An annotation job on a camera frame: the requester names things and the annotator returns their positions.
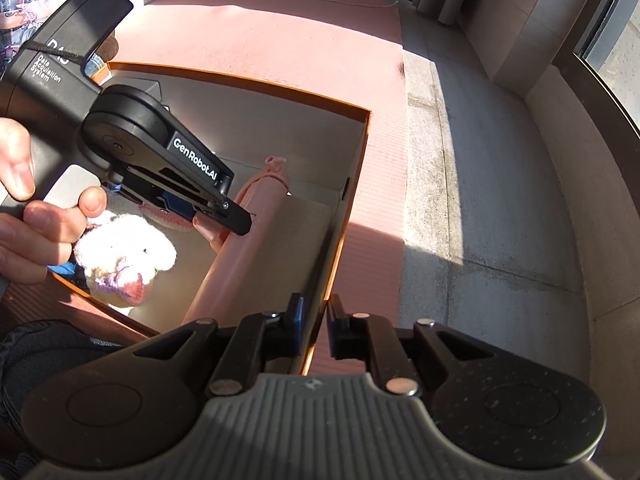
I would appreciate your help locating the orange cardboard box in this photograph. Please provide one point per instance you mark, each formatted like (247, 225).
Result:
(296, 158)

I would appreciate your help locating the crochet bunny plush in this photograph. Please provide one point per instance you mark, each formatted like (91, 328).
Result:
(129, 248)

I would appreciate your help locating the brown sock foot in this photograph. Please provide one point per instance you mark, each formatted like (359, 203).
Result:
(108, 50)

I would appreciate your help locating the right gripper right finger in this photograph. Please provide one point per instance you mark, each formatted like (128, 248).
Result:
(373, 340)

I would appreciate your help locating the person left hand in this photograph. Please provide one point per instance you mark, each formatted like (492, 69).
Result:
(46, 233)

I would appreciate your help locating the pink tube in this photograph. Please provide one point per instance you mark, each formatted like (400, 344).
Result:
(261, 196)

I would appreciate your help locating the window frame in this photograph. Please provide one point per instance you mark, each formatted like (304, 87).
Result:
(599, 59)

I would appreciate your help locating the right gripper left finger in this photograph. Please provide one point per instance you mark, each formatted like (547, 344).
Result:
(259, 338)

